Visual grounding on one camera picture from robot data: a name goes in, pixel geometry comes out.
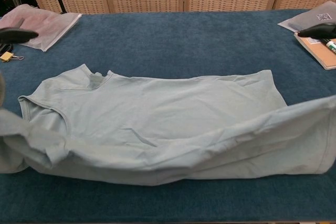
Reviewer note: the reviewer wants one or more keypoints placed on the kraft spiral notebook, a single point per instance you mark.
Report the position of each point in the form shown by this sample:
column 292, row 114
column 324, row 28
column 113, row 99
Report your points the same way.
column 317, row 53

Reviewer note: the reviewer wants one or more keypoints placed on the frosted bag with red cloth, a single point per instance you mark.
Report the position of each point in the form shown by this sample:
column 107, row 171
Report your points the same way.
column 52, row 22

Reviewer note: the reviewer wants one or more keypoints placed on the blue carpet table cover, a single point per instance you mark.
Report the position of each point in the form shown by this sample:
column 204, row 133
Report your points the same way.
column 170, row 37

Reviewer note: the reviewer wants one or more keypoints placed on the white marker pen black cap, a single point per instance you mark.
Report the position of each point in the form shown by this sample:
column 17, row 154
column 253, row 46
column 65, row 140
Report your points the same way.
column 331, row 45

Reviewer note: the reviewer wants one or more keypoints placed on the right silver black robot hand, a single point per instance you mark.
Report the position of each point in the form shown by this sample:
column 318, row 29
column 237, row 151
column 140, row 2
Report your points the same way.
column 320, row 30

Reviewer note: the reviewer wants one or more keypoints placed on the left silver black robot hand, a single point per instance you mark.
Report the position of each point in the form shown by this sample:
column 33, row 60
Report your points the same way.
column 15, row 35

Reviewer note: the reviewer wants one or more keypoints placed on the grey frosted bag QR label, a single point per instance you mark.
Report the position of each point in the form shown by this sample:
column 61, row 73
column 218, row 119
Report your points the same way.
column 302, row 19

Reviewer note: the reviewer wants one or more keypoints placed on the pale green T-shirt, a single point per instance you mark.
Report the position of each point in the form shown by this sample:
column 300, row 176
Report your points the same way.
column 157, row 108

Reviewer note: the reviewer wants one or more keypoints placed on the gold binder clip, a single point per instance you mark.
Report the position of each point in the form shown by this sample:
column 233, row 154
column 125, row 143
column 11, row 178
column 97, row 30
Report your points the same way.
column 6, row 56

